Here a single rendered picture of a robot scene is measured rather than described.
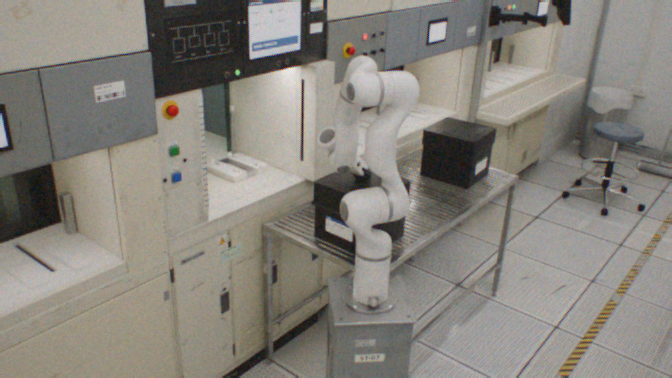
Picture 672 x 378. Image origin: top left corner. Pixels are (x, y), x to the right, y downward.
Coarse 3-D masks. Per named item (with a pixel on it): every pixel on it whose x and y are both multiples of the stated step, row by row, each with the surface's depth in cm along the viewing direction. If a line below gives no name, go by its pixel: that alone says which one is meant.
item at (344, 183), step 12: (324, 180) 241; (336, 180) 241; (348, 180) 241; (360, 180) 239; (372, 180) 242; (408, 180) 244; (324, 192) 237; (336, 192) 233; (348, 192) 231; (408, 192) 245; (324, 204) 239; (336, 204) 235
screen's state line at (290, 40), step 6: (288, 36) 240; (294, 36) 243; (258, 42) 228; (264, 42) 231; (270, 42) 233; (276, 42) 236; (282, 42) 238; (288, 42) 241; (294, 42) 244; (252, 48) 227; (258, 48) 229; (264, 48) 232; (270, 48) 234
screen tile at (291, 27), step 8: (280, 8) 232; (288, 8) 236; (280, 16) 233; (288, 16) 237; (296, 16) 240; (280, 24) 235; (288, 24) 238; (296, 24) 242; (280, 32) 236; (288, 32) 239
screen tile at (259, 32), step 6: (252, 12) 222; (258, 12) 224; (264, 12) 226; (252, 18) 222; (258, 18) 225; (264, 18) 227; (270, 18) 230; (270, 24) 230; (252, 30) 224; (258, 30) 227; (264, 30) 229; (270, 30) 231; (252, 36) 225; (258, 36) 227; (264, 36) 230
